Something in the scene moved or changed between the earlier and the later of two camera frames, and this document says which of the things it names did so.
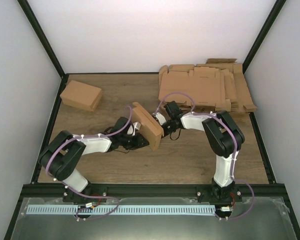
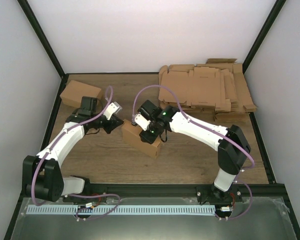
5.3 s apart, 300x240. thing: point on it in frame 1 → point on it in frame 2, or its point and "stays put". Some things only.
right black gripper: (164, 135) → (149, 139)
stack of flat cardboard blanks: (219, 84) stays put
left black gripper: (138, 142) → (113, 124)
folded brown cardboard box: (81, 95) stays put
